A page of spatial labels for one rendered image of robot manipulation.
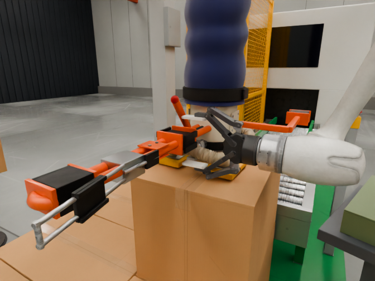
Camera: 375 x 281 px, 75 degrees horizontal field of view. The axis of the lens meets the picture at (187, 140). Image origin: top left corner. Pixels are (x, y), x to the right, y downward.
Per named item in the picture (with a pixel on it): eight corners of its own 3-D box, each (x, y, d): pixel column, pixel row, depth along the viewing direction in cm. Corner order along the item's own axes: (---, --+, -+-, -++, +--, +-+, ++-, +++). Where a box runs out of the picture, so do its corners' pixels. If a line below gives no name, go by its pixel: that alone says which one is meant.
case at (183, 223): (202, 200, 141) (204, 134, 130) (275, 219, 123) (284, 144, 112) (136, 275, 90) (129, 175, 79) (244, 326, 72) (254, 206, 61)
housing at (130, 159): (124, 167, 58) (123, 149, 57) (147, 173, 55) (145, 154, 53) (100, 178, 52) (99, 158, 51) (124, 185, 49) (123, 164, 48)
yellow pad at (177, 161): (198, 140, 116) (198, 129, 115) (218, 143, 111) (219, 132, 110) (154, 163, 88) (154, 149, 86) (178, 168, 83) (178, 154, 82)
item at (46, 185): (73, 186, 48) (70, 163, 46) (100, 196, 44) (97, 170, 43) (29, 207, 41) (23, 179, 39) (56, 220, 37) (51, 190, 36)
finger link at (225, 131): (231, 148, 62) (235, 145, 61) (202, 116, 63) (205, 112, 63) (236, 144, 65) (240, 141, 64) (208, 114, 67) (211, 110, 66)
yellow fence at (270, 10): (255, 156, 373) (268, 2, 314) (262, 157, 368) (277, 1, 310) (229, 187, 275) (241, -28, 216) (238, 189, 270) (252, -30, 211)
